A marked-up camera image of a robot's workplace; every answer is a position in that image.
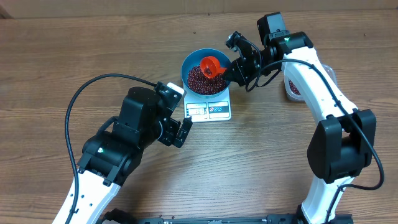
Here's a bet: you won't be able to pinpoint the orange scoop with blue handle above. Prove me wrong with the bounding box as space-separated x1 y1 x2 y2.
200 56 226 79

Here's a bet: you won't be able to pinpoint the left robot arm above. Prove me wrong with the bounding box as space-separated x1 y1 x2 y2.
54 82 192 223

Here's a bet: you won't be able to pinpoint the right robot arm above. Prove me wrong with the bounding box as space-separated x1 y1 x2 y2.
223 12 379 223

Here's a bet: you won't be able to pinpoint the white digital kitchen scale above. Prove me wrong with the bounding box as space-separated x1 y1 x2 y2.
183 86 232 123

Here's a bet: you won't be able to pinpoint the red beans in bowl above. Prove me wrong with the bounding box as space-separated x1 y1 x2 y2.
187 65 227 95

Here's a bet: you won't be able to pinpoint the blue plastic bowl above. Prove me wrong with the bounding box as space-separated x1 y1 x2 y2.
181 49 231 87

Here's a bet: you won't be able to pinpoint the red beans in container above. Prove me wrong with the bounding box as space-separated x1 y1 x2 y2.
289 80 300 95

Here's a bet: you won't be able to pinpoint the clear plastic container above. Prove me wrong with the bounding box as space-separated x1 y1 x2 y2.
284 64 338 102

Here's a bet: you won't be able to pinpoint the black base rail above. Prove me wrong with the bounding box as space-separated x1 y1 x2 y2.
99 207 355 224

